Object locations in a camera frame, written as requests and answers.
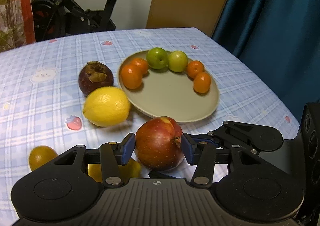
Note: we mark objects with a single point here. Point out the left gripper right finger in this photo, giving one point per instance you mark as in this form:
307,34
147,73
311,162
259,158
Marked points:
200,150

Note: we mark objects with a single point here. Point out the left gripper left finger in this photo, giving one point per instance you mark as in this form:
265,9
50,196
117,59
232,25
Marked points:
113,155

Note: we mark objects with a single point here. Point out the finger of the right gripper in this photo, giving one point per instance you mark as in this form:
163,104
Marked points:
251,137
159,175

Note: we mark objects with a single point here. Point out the red apple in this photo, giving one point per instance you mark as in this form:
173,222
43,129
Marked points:
158,144

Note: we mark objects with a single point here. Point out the small orange kumquat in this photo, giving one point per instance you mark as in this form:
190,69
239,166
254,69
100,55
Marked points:
131,76

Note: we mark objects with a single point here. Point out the small orange mandarin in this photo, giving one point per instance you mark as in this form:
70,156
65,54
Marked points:
193,68

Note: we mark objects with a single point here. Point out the orange tangerine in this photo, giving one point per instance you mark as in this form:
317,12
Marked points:
141,64

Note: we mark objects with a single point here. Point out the light green apple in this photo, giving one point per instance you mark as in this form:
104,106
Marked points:
178,61

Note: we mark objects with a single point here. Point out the dark green apple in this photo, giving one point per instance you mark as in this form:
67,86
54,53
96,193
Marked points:
157,58

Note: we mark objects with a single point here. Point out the beige round plate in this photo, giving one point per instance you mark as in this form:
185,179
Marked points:
165,93

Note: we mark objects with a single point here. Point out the greenish orange citrus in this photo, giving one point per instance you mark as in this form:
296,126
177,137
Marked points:
40,155

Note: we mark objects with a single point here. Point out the dark purple mangosteen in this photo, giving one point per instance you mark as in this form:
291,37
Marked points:
94,75

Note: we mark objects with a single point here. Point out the blue plaid tablecloth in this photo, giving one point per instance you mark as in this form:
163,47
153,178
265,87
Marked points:
40,94

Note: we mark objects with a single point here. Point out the teal curtain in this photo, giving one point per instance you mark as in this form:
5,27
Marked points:
279,41

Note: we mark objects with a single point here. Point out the black exercise bike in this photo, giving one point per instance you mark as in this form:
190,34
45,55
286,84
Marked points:
59,18

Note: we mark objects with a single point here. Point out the printed fabric backdrop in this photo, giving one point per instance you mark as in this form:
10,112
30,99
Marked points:
17,24

